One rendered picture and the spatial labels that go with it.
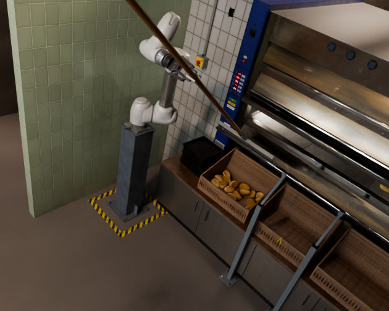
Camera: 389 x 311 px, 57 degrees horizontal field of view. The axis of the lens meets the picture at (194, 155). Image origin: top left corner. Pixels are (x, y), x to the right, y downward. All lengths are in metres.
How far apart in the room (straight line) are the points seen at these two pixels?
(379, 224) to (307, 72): 1.28
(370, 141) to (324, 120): 0.36
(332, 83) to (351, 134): 0.40
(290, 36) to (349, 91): 0.61
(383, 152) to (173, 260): 1.98
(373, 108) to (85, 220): 2.68
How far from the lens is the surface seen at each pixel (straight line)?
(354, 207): 3.11
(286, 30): 2.98
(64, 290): 3.23
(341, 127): 2.91
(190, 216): 3.48
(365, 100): 2.80
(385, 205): 3.01
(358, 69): 2.77
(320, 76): 2.89
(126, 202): 3.58
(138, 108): 3.00
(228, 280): 3.44
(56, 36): 2.84
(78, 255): 3.42
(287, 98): 3.05
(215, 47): 3.41
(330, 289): 2.96
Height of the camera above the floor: 2.73
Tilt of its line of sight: 36 degrees down
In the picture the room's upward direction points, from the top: 14 degrees clockwise
